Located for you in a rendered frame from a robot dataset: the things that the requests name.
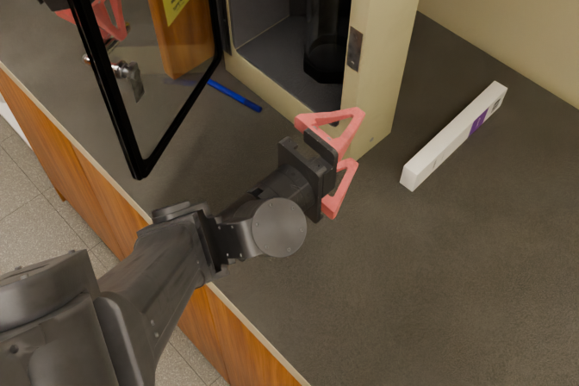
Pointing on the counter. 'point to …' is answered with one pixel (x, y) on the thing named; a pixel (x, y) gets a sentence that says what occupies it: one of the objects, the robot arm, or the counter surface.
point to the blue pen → (234, 96)
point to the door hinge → (221, 0)
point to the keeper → (354, 49)
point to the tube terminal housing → (364, 80)
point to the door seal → (111, 66)
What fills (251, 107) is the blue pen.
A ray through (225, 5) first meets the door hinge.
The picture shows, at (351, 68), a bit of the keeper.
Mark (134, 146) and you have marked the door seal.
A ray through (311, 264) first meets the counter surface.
